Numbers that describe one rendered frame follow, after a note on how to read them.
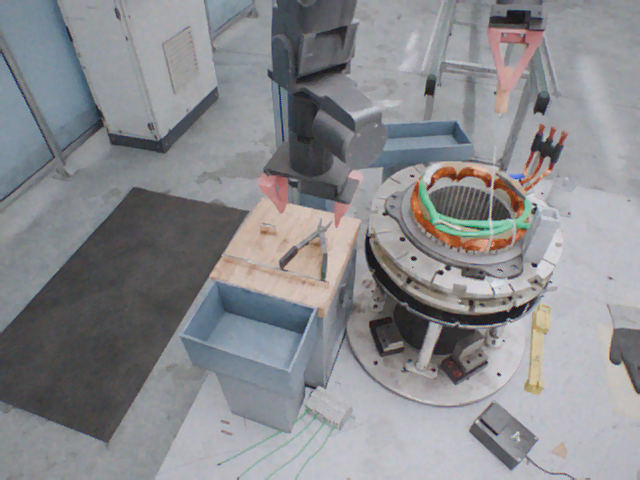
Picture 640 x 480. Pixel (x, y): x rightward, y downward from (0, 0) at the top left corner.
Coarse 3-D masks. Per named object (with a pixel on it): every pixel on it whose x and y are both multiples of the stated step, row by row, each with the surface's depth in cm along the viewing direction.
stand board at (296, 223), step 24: (264, 216) 77; (288, 216) 77; (312, 216) 77; (240, 240) 72; (264, 240) 72; (288, 240) 72; (336, 240) 72; (288, 264) 69; (312, 264) 69; (336, 264) 69; (264, 288) 65; (288, 288) 65; (312, 288) 65; (336, 288) 68
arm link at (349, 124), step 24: (288, 48) 41; (288, 72) 43; (336, 72) 47; (312, 96) 44; (336, 96) 43; (360, 96) 43; (336, 120) 44; (360, 120) 42; (336, 144) 44; (360, 144) 44; (384, 144) 46; (360, 168) 46
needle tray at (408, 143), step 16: (400, 128) 100; (416, 128) 101; (432, 128) 101; (448, 128) 102; (400, 144) 100; (416, 144) 100; (432, 144) 100; (448, 144) 100; (464, 144) 93; (384, 160) 93; (400, 160) 93; (416, 160) 94; (432, 160) 95; (448, 160) 95; (464, 160) 96; (384, 176) 105
